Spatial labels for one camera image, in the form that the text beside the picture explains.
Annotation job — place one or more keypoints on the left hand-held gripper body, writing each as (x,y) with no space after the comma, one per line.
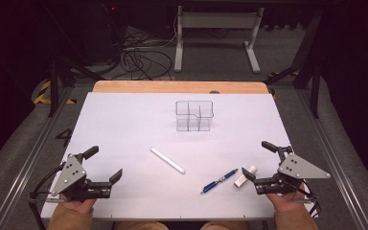
(68,174)

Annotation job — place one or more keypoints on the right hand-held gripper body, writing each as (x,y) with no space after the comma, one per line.
(297,169)

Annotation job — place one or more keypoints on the small white bottle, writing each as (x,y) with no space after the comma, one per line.
(244,178)

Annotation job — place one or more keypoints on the blue pen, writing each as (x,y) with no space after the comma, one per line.
(217,182)

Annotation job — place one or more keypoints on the white pen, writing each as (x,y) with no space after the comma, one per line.
(167,160)

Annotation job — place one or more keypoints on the clear plastic pen holder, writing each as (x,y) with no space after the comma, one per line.
(194,116)

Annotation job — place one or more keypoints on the person's left hand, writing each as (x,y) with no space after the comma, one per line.
(76,206)

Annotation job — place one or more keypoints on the person's right hand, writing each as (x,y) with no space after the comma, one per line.
(284,201)

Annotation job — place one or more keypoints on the person's left leg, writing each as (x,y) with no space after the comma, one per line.
(140,226)

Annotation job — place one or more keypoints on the person's leg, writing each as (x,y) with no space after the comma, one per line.
(225,226)
(140,226)

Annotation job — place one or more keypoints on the person's right leg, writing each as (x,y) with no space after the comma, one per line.
(225,226)

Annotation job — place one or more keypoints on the black metal stand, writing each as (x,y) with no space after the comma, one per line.
(314,86)
(54,86)

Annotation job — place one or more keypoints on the yellow black hazard tape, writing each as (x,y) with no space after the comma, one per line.
(43,94)

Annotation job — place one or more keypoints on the grey metal floor rail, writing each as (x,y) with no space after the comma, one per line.
(28,163)
(335,159)

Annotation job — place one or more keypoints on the white metal table frame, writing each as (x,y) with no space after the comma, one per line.
(218,19)

